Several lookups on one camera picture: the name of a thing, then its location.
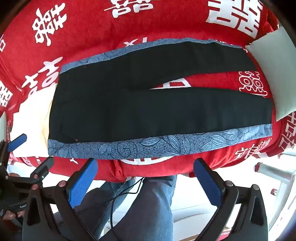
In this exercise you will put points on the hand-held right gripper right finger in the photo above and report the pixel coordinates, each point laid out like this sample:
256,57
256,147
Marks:
208,183

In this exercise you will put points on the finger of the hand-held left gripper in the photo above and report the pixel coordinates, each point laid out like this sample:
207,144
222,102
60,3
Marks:
17,141
44,167

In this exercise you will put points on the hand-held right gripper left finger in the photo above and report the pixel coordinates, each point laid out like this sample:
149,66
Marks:
82,184

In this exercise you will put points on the black pants with blue stripes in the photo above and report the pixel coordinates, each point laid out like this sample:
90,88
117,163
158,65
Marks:
115,111

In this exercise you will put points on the person's left hand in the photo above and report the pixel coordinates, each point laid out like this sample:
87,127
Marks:
10,216

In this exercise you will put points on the person's left leg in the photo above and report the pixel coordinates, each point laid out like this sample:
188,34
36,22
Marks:
97,199

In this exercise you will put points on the person's leg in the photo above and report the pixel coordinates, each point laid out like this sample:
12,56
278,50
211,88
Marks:
97,199
148,213

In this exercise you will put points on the cream cloth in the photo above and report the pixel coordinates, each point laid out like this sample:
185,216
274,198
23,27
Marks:
30,120

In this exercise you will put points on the person's right leg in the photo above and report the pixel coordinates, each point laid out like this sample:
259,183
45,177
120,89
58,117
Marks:
148,213

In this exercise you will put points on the white metal rack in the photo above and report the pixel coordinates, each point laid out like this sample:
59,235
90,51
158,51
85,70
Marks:
286,183

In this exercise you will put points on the pale green pillow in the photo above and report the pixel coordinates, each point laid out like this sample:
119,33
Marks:
275,69

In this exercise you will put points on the red printed blanket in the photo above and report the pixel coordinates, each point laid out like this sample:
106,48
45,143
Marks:
92,30

